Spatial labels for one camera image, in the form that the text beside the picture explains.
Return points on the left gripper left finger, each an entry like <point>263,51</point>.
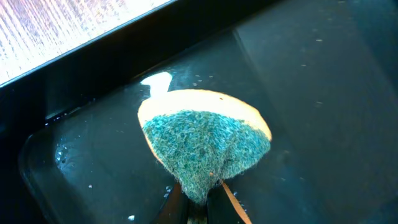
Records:
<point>175,208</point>

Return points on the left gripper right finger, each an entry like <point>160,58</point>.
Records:
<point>220,209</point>

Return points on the orange and green sponge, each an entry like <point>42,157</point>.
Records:
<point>204,137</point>

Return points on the black water tray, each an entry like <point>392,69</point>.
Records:
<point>323,75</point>

